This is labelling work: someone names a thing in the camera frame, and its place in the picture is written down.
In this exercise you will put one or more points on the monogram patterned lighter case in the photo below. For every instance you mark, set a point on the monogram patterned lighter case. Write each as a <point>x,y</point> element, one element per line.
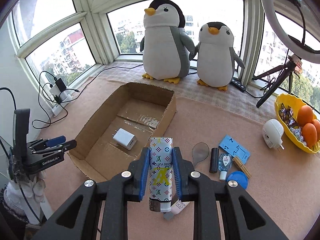
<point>160,174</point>

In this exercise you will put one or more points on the black cylinder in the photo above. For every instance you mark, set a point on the black cylinder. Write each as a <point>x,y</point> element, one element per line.
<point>214,160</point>

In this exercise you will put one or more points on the checkered cloth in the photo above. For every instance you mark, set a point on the checkered cloth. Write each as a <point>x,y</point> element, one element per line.
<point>232,100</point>

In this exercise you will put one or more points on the orange fruit front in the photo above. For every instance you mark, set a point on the orange fruit front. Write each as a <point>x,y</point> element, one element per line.
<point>309,134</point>

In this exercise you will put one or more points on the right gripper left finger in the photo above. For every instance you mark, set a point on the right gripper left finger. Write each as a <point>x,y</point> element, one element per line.
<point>99,209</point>

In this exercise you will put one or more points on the grey plastic spoon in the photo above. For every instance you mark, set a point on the grey plastic spoon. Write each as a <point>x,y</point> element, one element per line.
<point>200,152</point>

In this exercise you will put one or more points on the orange fruit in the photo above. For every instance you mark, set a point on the orange fruit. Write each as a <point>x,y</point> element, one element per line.
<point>305,115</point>
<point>316,124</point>
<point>309,134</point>

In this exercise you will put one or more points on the orange fruit rear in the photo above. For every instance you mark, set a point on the orange fruit rear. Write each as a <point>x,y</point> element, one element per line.
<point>316,124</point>

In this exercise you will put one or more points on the wrapped candies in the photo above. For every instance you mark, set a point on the wrapped candies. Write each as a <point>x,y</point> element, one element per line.
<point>286,115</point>

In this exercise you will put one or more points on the orange fruit middle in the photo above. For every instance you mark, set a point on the orange fruit middle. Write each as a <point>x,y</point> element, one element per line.
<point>305,115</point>

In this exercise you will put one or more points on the black remote control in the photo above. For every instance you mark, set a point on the black remote control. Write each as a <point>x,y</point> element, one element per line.
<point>237,84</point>

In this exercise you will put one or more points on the small penguin plush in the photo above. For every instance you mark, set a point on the small penguin plush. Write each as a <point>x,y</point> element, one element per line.
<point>216,57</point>

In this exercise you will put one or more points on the pink cosmetic bottle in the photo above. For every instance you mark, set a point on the pink cosmetic bottle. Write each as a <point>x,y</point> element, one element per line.
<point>176,208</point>

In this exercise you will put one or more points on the large penguin plush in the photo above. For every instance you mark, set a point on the large penguin plush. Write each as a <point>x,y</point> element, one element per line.
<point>165,46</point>

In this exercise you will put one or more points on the white USB wall charger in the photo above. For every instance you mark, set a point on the white USB wall charger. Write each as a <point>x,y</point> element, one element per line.
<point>125,138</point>

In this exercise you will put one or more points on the white power strip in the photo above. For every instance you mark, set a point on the white power strip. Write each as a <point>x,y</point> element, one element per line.
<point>61,99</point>

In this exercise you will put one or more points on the wooden clothespin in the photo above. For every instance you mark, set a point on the wooden clothespin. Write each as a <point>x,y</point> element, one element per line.
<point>242,167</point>

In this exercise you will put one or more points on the blue plastic phone stand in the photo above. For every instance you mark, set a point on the blue plastic phone stand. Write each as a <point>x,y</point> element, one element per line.
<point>232,147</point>

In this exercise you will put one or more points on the cardboard box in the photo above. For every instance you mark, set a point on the cardboard box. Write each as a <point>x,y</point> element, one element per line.
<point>144,110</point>

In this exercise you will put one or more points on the black power adapter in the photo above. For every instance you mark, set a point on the black power adapter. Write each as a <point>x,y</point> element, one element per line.
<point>60,84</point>

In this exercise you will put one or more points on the blue round tape measure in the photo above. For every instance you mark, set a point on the blue round tape measure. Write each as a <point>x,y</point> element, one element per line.
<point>240,178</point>

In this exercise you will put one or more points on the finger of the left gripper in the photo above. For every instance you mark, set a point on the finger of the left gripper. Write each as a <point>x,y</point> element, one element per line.
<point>48,143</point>
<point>66,146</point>

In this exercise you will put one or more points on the clear blue small bottle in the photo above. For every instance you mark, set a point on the clear blue small bottle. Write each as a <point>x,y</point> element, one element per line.
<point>224,164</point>

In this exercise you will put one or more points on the white ring light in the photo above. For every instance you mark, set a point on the white ring light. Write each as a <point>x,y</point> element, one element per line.
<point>302,51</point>

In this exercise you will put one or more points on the white plug-in device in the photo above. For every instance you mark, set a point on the white plug-in device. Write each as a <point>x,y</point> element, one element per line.
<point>272,134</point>

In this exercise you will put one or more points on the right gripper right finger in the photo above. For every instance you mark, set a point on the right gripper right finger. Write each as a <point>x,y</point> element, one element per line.
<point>221,206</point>

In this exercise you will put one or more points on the yellow fruit bowl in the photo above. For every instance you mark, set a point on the yellow fruit bowl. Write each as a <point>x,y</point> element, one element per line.
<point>295,103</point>

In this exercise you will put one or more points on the black tripod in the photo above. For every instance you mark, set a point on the black tripod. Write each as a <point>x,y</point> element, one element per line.
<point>285,70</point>

